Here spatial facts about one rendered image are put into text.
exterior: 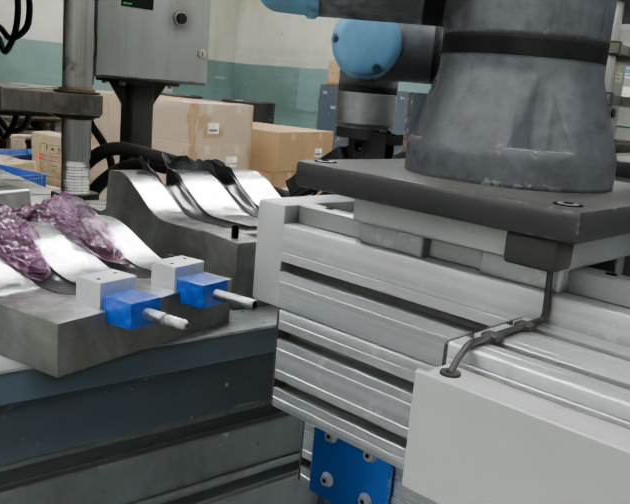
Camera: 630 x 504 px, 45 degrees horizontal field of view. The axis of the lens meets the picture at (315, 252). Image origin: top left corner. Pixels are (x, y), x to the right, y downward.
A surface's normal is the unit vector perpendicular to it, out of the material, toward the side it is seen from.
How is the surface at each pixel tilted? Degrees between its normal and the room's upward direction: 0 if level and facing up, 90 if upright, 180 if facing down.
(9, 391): 90
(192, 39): 90
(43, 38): 90
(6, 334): 90
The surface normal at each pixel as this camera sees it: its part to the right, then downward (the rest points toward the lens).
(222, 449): 0.64, 0.22
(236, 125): 0.78, 0.33
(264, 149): -0.52, 0.14
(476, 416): -0.69, 0.10
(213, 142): 0.80, 0.07
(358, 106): -0.27, 0.18
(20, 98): 0.05, 0.22
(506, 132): -0.25, -0.13
